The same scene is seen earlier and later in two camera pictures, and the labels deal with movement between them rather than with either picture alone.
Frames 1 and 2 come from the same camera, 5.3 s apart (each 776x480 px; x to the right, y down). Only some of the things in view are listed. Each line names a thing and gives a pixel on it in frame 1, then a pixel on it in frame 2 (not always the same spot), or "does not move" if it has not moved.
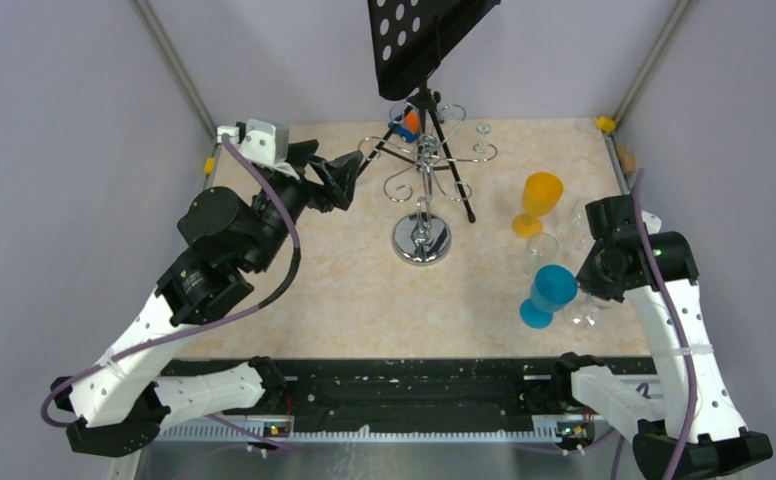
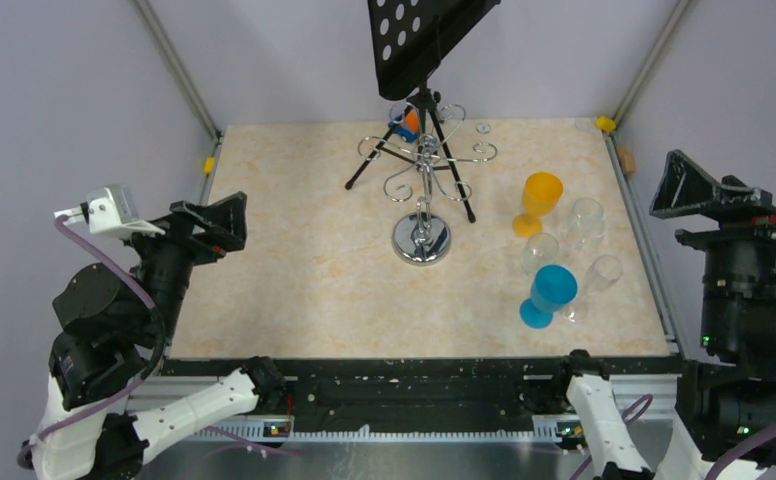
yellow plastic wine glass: x=542 y=192 does not move
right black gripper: x=589 y=283 -> x=741 y=209
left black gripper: x=339 y=176 -> x=225 y=220
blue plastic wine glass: x=553 y=287 does not move
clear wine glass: x=541 y=247 does not move
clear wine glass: x=576 y=236 does not move
